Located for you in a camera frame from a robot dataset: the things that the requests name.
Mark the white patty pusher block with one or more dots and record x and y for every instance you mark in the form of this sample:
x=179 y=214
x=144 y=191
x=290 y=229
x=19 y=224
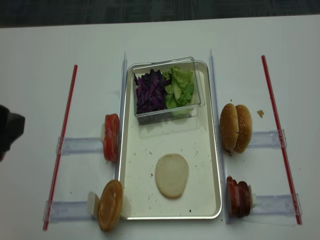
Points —
x=253 y=198

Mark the red rail strip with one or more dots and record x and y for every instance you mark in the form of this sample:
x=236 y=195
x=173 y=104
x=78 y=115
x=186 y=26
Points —
x=296 y=204
x=48 y=207

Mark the bread crumb piece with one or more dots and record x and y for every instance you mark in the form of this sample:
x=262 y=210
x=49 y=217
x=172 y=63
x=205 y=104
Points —
x=260 y=113

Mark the rear dark meat patty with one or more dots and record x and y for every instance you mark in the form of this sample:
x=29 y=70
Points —
x=245 y=199

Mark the green lettuce leaves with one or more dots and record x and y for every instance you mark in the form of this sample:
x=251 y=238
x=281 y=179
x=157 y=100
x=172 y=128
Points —
x=179 y=87

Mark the front red meat patty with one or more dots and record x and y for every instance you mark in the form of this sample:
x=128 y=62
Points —
x=234 y=199

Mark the clear plastic salad container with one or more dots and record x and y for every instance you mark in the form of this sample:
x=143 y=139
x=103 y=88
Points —
x=186 y=63

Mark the clear tomato pusher track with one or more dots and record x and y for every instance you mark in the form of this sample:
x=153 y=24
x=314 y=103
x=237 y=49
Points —
x=79 y=145

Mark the right sesame top bun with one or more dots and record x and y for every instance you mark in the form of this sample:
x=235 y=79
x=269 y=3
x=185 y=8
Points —
x=245 y=128

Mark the pale bottom bun slice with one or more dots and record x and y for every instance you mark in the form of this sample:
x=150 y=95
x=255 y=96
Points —
x=171 y=175

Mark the right red rail strip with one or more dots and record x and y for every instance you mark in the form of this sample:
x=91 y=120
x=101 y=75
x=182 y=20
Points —
x=296 y=204

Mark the left sesame top bun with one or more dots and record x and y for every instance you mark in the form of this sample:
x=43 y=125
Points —
x=229 y=127

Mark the clear patty pusher track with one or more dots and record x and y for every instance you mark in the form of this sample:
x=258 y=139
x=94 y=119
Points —
x=279 y=205

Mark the sesame bun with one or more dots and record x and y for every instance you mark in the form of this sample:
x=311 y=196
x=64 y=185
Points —
x=229 y=127
x=245 y=128

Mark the brown bottom bun slice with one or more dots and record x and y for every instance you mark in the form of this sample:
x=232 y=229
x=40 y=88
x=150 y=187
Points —
x=110 y=205

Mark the left red rail strip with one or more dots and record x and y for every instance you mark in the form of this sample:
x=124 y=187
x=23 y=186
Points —
x=48 y=207

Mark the silver metal tray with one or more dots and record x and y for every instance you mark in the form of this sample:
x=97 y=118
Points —
x=142 y=145

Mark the clear top bun track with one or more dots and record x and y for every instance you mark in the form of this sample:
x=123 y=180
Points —
x=268 y=139

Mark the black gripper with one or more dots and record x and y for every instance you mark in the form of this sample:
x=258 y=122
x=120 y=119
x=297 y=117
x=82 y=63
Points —
x=11 y=128

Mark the red tomato slices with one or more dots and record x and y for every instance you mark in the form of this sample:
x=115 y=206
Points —
x=110 y=141

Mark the shredded purple cabbage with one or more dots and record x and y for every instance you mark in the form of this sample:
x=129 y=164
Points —
x=150 y=92

